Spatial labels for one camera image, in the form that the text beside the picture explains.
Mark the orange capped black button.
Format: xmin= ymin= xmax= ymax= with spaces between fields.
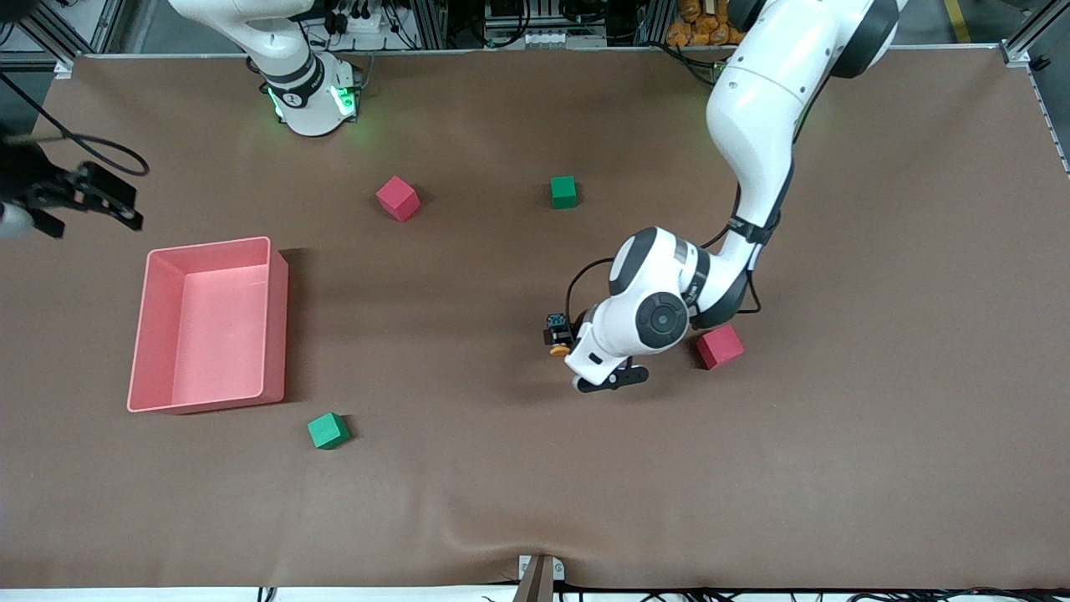
xmin=543 ymin=313 xmax=578 ymax=360

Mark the pink plastic tray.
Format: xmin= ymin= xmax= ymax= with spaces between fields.
xmin=127 ymin=237 xmax=289 ymax=416

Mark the brown table mat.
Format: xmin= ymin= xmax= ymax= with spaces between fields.
xmin=0 ymin=46 xmax=1070 ymax=590

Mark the pink foam cube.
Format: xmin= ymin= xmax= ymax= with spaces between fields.
xmin=375 ymin=176 xmax=421 ymax=223
xmin=696 ymin=324 xmax=746 ymax=370

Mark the white power strip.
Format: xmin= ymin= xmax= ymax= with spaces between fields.
xmin=330 ymin=10 xmax=394 ymax=36

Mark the orange mesh bag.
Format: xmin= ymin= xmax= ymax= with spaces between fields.
xmin=666 ymin=0 xmax=749 ymax=48

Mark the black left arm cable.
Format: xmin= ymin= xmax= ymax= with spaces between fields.
xmin=566 ymin=163 xmax=797 ymax=320

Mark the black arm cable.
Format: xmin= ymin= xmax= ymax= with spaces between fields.
xmin=566 ymin=163 xmax=797 ymax=320
xmin=0 ymin=71 xmax=150 ymax=177

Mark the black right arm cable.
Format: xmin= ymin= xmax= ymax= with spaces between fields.
xmin=0 ymin=71 xmax=150 ymax=177

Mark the grey metal clamp bracket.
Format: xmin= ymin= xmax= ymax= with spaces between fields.
xmin=514 ymin=554 xmax=566 ymax=602

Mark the silver table edge rail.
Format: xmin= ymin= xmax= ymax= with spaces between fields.
xmin=54 ymin=43 xmax=1029 ymax=61

